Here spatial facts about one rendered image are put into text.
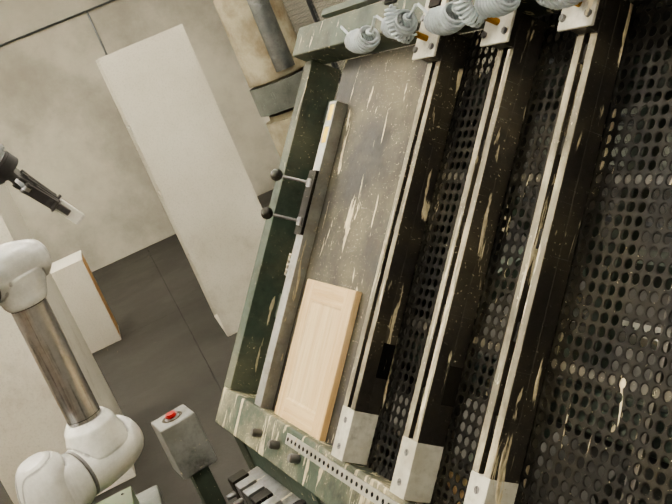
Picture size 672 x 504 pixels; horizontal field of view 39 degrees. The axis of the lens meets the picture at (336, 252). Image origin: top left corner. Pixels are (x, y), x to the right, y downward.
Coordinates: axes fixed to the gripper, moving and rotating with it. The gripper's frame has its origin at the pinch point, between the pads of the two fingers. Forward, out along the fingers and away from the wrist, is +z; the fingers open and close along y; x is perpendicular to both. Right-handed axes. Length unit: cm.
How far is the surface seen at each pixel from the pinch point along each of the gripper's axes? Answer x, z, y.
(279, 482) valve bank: 31, 95, -4
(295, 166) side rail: -43, 65, 58
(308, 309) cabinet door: -13, 76, 12
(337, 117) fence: -62, 57, 39
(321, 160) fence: -49, 60, 35
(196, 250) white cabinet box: 41, 186, 368
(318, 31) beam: -80, 43, 58
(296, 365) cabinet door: 2, 82, 8
